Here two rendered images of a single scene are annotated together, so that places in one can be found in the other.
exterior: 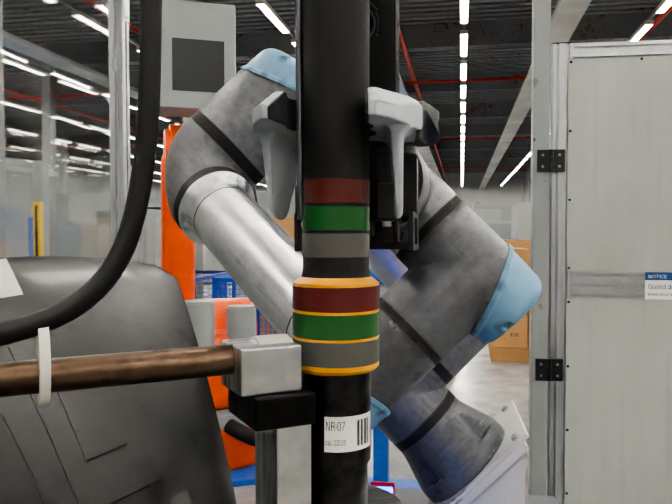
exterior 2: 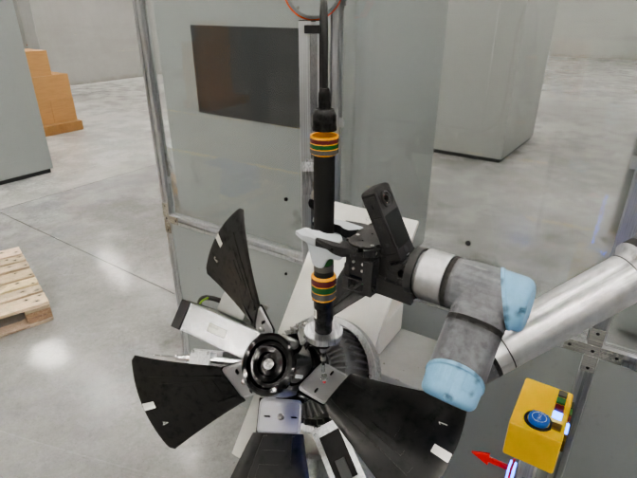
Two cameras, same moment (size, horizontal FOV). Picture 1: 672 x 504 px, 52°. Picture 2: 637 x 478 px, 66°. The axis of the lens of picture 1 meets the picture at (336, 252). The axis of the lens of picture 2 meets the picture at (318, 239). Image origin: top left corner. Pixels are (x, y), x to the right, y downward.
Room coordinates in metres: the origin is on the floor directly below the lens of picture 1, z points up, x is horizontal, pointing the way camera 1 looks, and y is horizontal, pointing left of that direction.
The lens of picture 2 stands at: (0.64, -0.66, 1.84)
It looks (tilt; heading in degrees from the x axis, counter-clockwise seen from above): 26 degrees down; 115
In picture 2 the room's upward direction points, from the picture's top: straight up
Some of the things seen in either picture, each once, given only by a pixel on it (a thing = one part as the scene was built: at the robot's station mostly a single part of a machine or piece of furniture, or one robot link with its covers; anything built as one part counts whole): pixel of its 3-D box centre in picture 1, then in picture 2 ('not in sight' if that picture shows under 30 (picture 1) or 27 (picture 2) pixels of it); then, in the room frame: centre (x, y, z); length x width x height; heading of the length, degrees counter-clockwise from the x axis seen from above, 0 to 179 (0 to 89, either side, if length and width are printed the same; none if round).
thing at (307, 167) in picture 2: not in sight; (314, 176); (0.06, 0.56, 1.39); 0.10 x 0.07 x 0.09; 117
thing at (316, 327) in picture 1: (336, 322); (323, 285); (0.34, 0.00, 1.40); 0.04 x 0.04 x 0.01
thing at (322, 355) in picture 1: (336, 347); (323, 291); (0.34, 0.00, 1.39); 0.04 x 0.04 x 0.01
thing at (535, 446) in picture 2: not in sight; (537, 425); (0.74, 0.24, 1.02); 0.16 x 0.10 x 0.11; 82
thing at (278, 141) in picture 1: (282, 162); (336, 238); (0.36, 0.03, 1.48); 0.09 x 0.03 x 0.06; 160
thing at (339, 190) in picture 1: (336, 192); not in sight; (0.34, 0.00, 1.47); 0.03 x 0.03 x 0.01
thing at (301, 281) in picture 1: (336, 322); (323, 285); (0.34, 0.00, 1.40); 0.04 x 0.04 x 0.05
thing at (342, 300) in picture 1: (335, 296); (323, 279); (0.34, 0.00, 1.41); 0.04 x 0.04 x 0.01
